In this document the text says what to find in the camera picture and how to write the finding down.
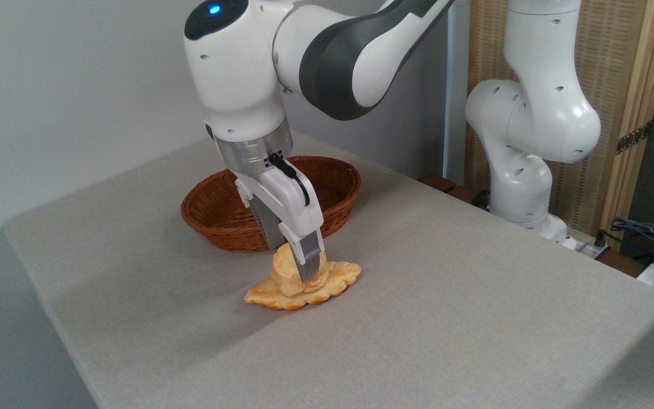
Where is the brown wicker basket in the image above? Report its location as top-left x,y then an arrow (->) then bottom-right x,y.
181,156 -> 362,253

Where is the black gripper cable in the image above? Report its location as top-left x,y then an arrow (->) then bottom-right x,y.
267,153 -> 311,207

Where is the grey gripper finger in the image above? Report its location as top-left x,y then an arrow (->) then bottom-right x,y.
279,224 -> 326,283
237,187 -> 284,251

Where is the bundle of dark cables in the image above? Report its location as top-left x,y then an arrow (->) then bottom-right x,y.
598,215 -> 654,269

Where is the metal screen hinge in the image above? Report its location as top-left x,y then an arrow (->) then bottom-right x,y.
615,122 -> 653,155

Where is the golden flaky bread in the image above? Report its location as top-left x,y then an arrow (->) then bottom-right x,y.
244,243 -> 362,311

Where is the white vertical pole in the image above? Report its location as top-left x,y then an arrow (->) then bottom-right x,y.
442,0 -> 471,186

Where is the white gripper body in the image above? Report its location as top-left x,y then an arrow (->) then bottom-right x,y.
235,161 -> 324,239

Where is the woven wooden folding screen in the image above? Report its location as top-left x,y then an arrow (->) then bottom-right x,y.
466,0 -> 654,251

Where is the dark brown wooden ledge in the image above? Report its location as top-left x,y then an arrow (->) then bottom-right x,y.
420,174 -> 493,210

